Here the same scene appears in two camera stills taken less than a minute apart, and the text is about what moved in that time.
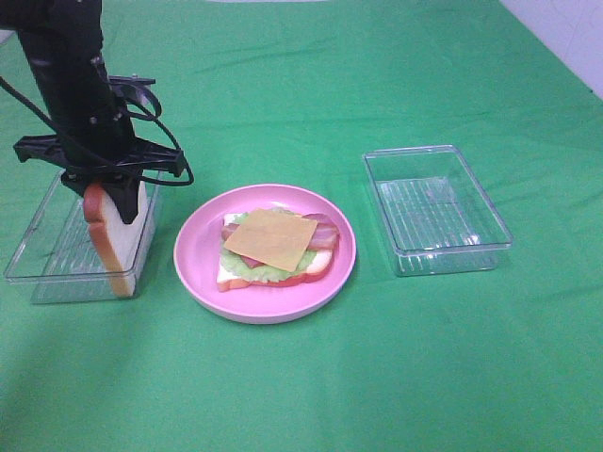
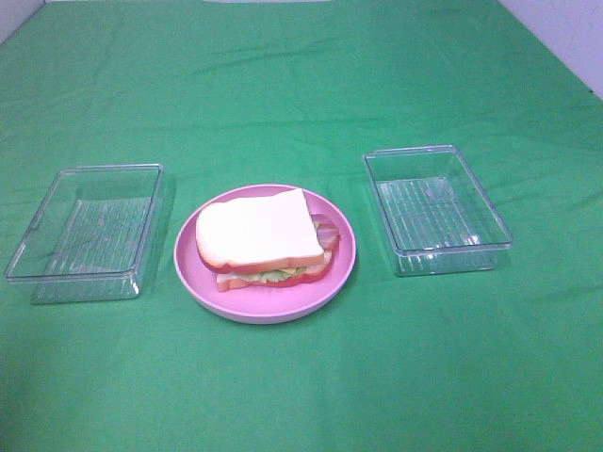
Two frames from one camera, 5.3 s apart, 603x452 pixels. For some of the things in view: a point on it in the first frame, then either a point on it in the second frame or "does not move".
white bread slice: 319,263 does not move
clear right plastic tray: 438,218 does not move
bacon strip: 326,234 does not move
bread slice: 117,241 to 260,232
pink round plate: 198,250 does not move
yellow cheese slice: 274,238 to 294,270
